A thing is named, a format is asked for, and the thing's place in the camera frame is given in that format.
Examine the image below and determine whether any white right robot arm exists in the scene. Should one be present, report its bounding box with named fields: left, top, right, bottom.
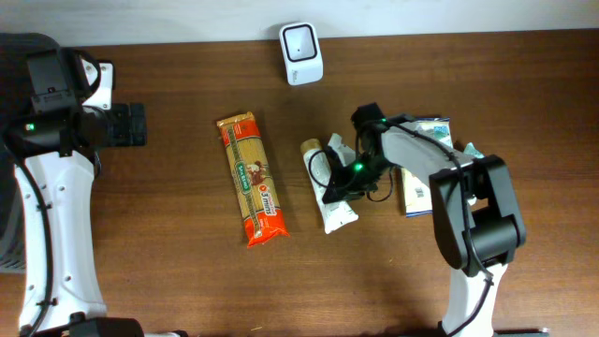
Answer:
left=321, top=103, right=527, bottom=336

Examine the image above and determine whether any yellow white snack bag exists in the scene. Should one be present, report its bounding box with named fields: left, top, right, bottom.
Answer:
left=401, top=117, right=453, bottom=217

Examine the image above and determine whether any orange spaghetti packet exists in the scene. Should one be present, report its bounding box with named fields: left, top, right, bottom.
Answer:
left=216, top=111, right=289, bottom=247

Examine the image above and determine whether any small green tissue pack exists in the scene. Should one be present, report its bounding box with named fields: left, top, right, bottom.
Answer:
left=432, top=125, right=451, bottom=142

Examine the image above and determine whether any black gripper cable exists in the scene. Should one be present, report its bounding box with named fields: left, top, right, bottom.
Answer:
left=307, top=148, right=333, bottom=189

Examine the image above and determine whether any white barcode scanner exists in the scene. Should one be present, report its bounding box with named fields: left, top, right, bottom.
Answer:
left=279, top=22, right=324, bottom=86

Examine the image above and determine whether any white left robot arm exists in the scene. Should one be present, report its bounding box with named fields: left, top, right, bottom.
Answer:
left=1, top=48, right=147, bottom=336

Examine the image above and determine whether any white tube with tan cap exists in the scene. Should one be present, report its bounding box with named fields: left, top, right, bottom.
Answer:
left=300, top=139, right=358, bottom=234

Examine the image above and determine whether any green plastic pouch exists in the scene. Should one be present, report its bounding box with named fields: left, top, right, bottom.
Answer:
left=463, top=142, right=485, bottom=159

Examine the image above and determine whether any dark grey plastic basket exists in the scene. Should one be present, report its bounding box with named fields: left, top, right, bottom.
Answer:
left=1, top=33, right=31, bottom=273

